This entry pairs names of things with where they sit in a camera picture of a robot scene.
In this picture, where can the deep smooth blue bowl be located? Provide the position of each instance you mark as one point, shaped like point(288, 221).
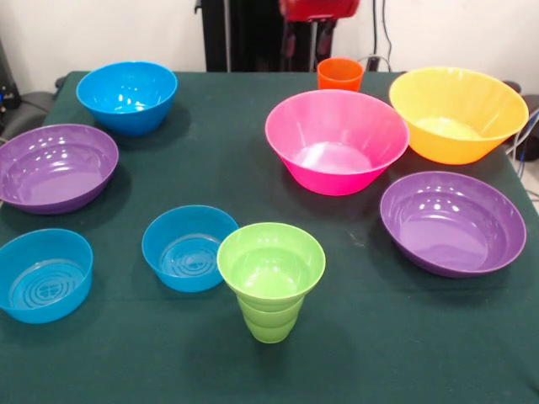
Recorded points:
point(126, 88)

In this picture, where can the purple bowl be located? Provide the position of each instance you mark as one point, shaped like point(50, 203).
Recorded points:
point(450, 227)
point(54, 168)

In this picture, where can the pink bowl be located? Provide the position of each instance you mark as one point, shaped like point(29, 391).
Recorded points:
point(332, 126)

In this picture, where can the dark green tablecloth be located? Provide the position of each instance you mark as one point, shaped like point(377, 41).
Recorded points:
point(379, 336)

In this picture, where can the blue bowl with ringed bottom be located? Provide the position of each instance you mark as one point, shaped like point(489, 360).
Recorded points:
point(181, 252)
point(42, 273)

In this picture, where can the yellow-orange bowl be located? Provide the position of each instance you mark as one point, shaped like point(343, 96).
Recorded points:
point(457, 105)

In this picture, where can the black rounded seat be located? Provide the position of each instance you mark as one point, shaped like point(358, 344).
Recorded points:
point(33, 109)

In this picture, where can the small green bowl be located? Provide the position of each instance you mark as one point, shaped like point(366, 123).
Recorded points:
point(269, 261)

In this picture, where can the green cup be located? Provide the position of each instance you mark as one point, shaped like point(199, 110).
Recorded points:
point(269, 328)

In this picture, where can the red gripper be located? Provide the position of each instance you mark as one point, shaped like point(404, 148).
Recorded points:
point(320, 9)

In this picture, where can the orange cup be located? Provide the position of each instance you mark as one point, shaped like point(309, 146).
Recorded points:
point(339, 78)

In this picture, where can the black equipment rack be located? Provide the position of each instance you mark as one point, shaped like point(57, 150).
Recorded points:
point(8, 97)

